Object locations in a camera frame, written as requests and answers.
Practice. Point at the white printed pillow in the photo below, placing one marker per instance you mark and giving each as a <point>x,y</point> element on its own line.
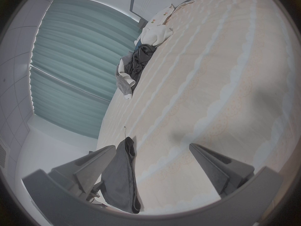
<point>160,14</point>

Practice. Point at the grey bedside table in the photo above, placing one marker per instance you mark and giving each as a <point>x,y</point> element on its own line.
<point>142,22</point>

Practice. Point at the pile of clothes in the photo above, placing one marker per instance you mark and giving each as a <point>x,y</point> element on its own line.
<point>138,58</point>

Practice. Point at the bed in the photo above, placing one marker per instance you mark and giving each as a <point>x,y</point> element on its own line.
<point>211,79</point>

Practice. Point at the blue-green curtain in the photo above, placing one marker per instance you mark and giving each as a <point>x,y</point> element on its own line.
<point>65,102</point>
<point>82,32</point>

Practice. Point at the black T-shirt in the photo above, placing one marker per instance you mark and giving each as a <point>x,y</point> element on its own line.
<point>120,173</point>

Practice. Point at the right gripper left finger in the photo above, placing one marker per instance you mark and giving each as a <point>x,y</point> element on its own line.
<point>91,171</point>

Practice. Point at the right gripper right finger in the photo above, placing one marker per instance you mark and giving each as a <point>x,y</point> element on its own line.
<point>211,171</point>

